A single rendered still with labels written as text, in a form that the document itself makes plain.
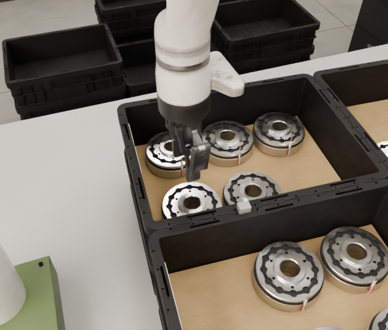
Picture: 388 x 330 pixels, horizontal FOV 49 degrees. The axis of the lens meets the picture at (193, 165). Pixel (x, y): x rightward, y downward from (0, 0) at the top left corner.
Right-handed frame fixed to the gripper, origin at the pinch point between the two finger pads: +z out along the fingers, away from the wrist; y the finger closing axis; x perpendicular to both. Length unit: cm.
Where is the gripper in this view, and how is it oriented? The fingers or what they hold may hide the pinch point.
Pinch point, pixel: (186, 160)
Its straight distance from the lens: 69.4
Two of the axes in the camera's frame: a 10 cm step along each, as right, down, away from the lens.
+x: 9.3, -2.8, 2.6
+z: 0.1, 6.9, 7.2
